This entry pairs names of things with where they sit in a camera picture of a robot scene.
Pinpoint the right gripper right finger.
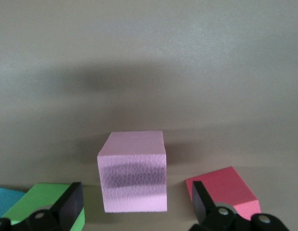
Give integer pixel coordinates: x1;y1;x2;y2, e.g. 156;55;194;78
189;180;290;231

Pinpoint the green foam cube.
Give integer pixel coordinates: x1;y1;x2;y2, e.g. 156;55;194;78
1;182;86;231

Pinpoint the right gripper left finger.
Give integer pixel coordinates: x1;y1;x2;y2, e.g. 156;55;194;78
0;181;85;231

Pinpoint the blue foam cube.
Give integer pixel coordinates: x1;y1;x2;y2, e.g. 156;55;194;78
0;186;26;219

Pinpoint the red foam cube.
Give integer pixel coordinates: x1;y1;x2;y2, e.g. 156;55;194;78
186;166;261;221

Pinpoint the pink foam cube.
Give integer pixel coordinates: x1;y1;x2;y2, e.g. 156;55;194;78
97;130;169;213

